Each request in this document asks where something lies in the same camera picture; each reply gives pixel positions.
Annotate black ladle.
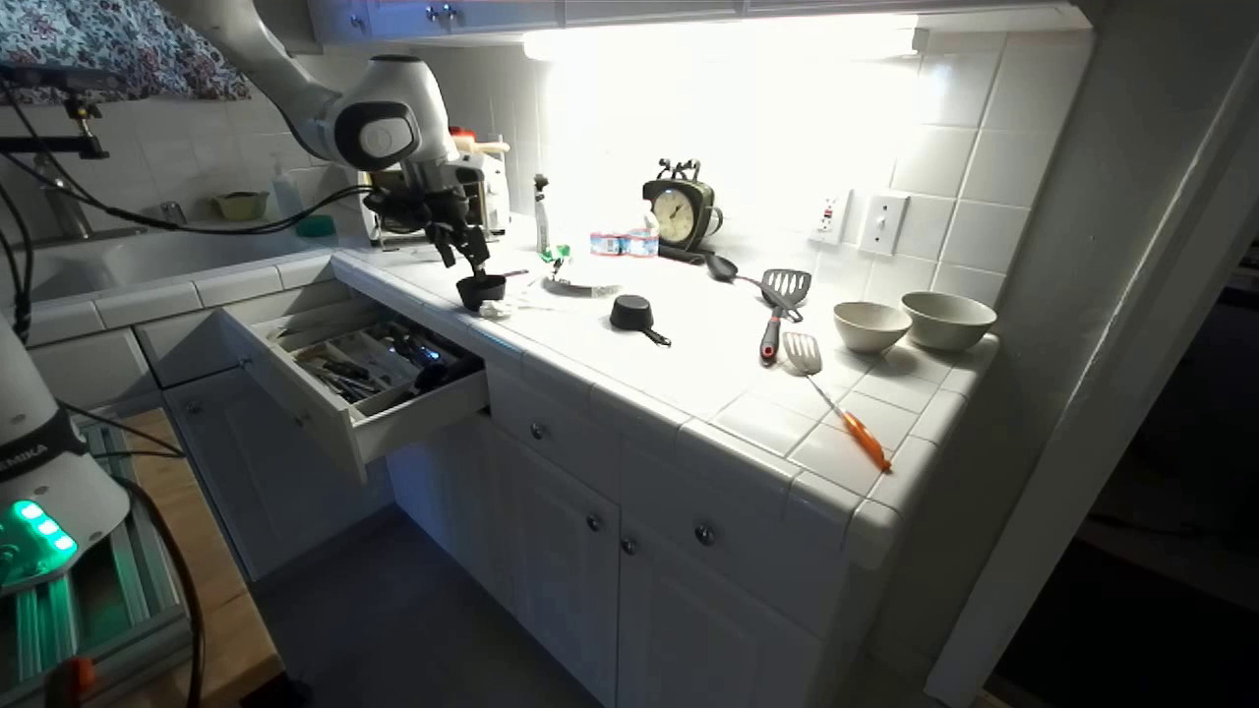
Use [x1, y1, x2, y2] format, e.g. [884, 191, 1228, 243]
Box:
[707, 251, 762, 288]

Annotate white light switch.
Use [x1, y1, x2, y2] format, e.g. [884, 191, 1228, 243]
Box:
[858, 192, 910, 255]

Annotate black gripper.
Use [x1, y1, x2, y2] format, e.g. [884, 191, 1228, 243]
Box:
[362, 167, 487, 271]

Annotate white ceramic bowl far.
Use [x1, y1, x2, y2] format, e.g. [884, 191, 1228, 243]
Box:
[902, 293, 995, 353]

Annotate black slotted spatula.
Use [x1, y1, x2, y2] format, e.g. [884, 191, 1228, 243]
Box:
[758, 269, 812, 368]

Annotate large black measuring cup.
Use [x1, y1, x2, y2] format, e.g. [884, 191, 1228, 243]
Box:
[455, 271, 509, 314]

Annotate under-cabinet light strip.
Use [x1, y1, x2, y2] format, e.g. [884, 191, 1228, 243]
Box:
[523, 11, 915, 62]

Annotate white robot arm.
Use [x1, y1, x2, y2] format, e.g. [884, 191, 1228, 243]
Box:
[0, 0, 487, 596]

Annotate small black measuring cup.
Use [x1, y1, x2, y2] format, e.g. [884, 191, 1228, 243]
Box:
[611, 296, 664, 345]

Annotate white wall outlet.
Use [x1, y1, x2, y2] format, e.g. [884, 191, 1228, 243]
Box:
[812, 192, 851, 250]

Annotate white ceramic bowl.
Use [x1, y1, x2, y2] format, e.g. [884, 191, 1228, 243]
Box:
[833, 299, 914, 353]
[902, 293, 995, 353]

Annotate orange handled screwdriver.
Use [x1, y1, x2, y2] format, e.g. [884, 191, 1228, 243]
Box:
[812, 382, 892, 475]

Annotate black mantel clock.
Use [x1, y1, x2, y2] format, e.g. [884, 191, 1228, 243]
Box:
[640, 160, 725, 263]

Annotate open white drawer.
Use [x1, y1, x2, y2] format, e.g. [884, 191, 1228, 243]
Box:
[220, 293, 487, 467]

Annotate clear water bottle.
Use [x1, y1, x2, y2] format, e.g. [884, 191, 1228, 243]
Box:
[585, 233, 658, 260]

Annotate white plate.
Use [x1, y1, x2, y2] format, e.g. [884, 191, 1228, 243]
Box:
[543, 277, 619, 299]

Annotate white ceramic bowl near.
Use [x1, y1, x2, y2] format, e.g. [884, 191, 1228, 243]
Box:
[833, 299, 914, 353]

